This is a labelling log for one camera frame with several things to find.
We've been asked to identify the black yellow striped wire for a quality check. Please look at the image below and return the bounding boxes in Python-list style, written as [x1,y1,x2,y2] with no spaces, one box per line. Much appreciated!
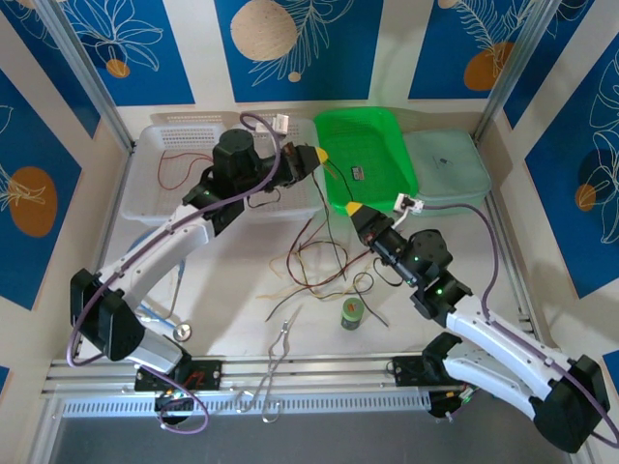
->
[264,240,352,323]

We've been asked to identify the red wire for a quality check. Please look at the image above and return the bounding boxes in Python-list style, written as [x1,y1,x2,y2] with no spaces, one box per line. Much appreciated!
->
[158,152,217,192]
[287,215,339,291]

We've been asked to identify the green perforated plastic basket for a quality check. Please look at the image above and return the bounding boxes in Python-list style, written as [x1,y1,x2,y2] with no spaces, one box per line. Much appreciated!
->
[312,105,420,218]

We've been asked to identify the white perforated plastic basket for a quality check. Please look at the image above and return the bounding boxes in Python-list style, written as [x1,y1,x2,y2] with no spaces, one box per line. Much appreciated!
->
[120,124,228,228]
[226,119,328,221]

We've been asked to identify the small green jar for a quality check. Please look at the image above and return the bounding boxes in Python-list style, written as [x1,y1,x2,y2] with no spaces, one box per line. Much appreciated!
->
[339,297,366,333]

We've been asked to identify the pale green zip case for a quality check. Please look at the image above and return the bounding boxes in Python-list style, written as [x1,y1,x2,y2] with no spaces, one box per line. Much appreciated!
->
[401,129,492,218]

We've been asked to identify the metal tongs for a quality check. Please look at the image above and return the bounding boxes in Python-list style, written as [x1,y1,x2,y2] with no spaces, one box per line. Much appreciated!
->
[235,304,307,425]

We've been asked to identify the black electronics module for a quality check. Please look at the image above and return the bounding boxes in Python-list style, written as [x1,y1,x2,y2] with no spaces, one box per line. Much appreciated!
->
[427,389,480,422]

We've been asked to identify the blue stethoscope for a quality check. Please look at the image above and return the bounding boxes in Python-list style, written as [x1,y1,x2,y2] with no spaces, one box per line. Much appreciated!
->
[129,231,193,342]

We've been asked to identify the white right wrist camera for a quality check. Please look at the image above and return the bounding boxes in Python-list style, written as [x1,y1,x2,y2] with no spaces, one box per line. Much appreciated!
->
[394,192,427,219]

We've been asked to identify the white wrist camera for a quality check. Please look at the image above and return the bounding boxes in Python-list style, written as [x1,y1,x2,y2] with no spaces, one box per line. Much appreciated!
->
[253,113,293,135]
[394,192,427,219]

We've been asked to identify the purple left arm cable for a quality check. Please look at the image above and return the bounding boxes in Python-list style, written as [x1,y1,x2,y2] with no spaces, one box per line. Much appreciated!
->
[67,111,282,436]

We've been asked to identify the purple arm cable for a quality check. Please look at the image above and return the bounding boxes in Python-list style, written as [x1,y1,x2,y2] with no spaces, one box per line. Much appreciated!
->
[67,111,282,436]
[423,201,619,446]

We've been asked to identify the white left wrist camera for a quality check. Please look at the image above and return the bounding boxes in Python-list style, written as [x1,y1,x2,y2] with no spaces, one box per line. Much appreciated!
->
[253,113,293,135]

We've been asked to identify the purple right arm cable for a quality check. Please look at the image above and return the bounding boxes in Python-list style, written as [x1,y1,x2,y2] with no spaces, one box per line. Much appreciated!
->
[423,201,619,446]

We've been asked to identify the aluminium side rail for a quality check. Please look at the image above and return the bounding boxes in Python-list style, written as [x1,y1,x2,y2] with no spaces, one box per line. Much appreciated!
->
[483,190,541,339]

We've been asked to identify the aluminium frame rail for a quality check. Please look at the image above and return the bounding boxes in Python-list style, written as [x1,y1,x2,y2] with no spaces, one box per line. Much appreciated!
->
[45,356,575,395]

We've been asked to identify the white slotted cable duct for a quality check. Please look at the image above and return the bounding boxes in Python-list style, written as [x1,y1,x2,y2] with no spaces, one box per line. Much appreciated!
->
[61,391,432,418]

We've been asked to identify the aluminium frame post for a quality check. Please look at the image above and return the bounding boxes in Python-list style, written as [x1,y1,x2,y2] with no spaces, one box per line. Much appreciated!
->
[36,0,136,154]
[473,0,565,144]

